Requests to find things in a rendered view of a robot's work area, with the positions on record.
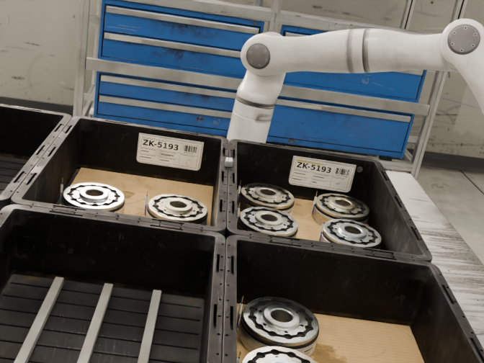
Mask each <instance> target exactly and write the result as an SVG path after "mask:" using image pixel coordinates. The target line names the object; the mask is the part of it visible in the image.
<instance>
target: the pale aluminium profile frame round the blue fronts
mask: <svg viewBox="0 0 484 363"><path fill-rule="evenodd" d="M282 1H283V0H272V7H271V11H272V15H271V19H270V22H269V24H268V29H267V32H277V29H278V24H279V17H280V13H281V8H282ZM415 2H416V0H406V3H405V8H404V11H403V16H402V19H401V23H400V28H401V29H405V30H408V28H409V24H410V22H411V17H412V13H413V8H414V5H415ZM90 4H91V0H80V9H79V31H78V43H77V55H76V77H75V89H74V101H73V117H75V116H85V117H87V115H88V114H89V115H88V117H94V98H95V88H96V78H97V71H103V72H108V73H118V74H124V75H130V76H140V77H146V78H152V79H162V80H167V81H178V82H183V83H188V84H199V85H204V86H214V87H220V88H225V89H235V90H238V87H239V86H240V84H241V82H242V81H243V79H240V78H234V77H229V76H219V75H213V74H208V73H198V72H193V71H183V70H177V69H172V68H162V67H156V66H146V65H141V64H135V63H125V62H119V61H114V60H104V59H98V50H99V31H100V22H101V11H102V0H98V1H97V15H96V16H93V15H90ZM466 5H467V0H456V1H455V4H454V8H453V12H452V16H451V19H450V22H449V23H452V22H453V21H455V20H458V19H462V18H463V15H464V13H465V8H466ZM275 12H277V17H276V21H275V22H274V15H275ZM90 22H92V23H96V30H95V41H94V57H93V58H88V57H87V46H88V36H89V23H90ZM86 70H92V80H91V86H90V88H89V90H88V92H87V94H86V93H84V89H85V78H86ZM427 71H430V70H427ZM430 72H434V73H435V76H434V81H433V84H432V87H431V91H430V95H429V99H428V101H427V104H422V103H416V102H406V101H400V100H395V99H385V98H379V97H370V96H365V95H358V94H349V93H343V92H337V91H328V90H322V89H312V88H307V87H301V86H291V85H286V84H283V85H282V89H281V92H280V94H279V96H284V97H294V98H299V99H309V100H315V101H320V102H330V103H337V104H346V105H352V106H358V107H368V108H373V109H383V110H389V111H394V112H404V113H411V114H416V115H423V119H422V123H421V127H420V130H419V133H418V137H416V136H409V137H408V142H411V143H416V145H415V148H414V151H413V155H411V154H410V153H409V151H408V150H407V149H405V153H404V156H403V158H402V159H401V160H402V161H401V160H395V159H392V158H391V157H388V156H377V155H372V154H367V156H360V155H355V154H349V153H338V152H332V151H321V150H315V149H309V148H302V149H307V150H312V151H321V152H326V153H335V154H341V155H346V156H355V157H360V158H369V159H373V160H376V161H379V162H380V163H381V164H382V166H383V167H384V169H385V170H386V171H393V169H395V170H401V171H407V174H412V175H413V177H414V178H415V179H416V180H417V176H418V172H419V169H420V166H421V162H422V159H423V156H424V151H425V149H426V144H427V141H428V139H429V134H430V131H431V126H432V124H433V121H434V116H435V114H436V109H437V106H438V103H439V99H440V96H441V93H442V89H443V85H444V81H445V78H446V75H447V71H430ZM293 148H297V147H293Z"/></svg>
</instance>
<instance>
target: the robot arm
mask: <svg viewBox="0 0 484 363"><path fill-rule="evenodd" d="M241 61H242V64H243V65H244V67H245V68H246V69H247V71H246V75H245V77H244V79H243V81H242V82H241V84H240V86H239V87H238V91H237V94H236V100H235V104H234V107H233V113H232V116H231V120H230V125H229V129H228V134H227V139H228V140H229V142H230V140H232V139H239V140H249V141H254V142H259V143H266V138H267V135H268V132H269V126H270V123H271V120H272V115H273V111H274V106H275V103H276V100H277V97H278V96H279V94H280V92H281V89H282V85H283V82H284V78H285V75H286V73H289V72H296V71H313V72H324V73H377V72H391V71H407V70H430V71H448V72H457V73H460V74H461V75H462V77H463V78H464V80H466V82H467V84H468V86H469V87H470V89H471V90H472V92H473V94H474V96H475V98H476V100H477V102H478V104H479V106H480V109H481V111H482V113H483V116H484V26H482V25H481V24H480V23H479V22H476V21H475V20H472V19H458V20H455V21H453V22H452V23H450V24H449V25H448V26H447V27H446V28H445V30H444V31H443V33H441V34H432V35H411V34H406V33H402V32H396V31H392V30H383V29H374V28H367V29H350V30H338V31H333V32H324V33H320V34H317V35H311V36H305V37H283V36H282V35H280V34H279V33H276V32H265V33H261V34H257V35H254V36H253V37H251V38H250V39H248V40H247V41H246V43H245V44H244V45H243V47H242V50H241Z"/></svg>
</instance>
